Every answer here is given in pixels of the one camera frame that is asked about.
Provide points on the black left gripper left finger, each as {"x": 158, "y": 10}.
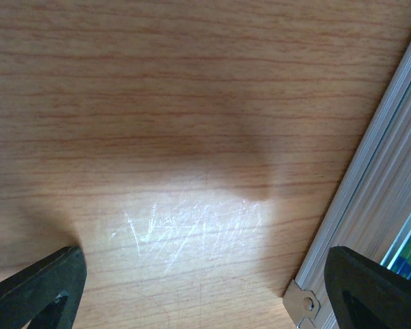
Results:
{"x": 46, "y": 294}

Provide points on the aluminium poker case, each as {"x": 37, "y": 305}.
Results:
{"x": 371, "y": 210}

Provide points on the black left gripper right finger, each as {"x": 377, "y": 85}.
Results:
{"x": 364, "y": 294}

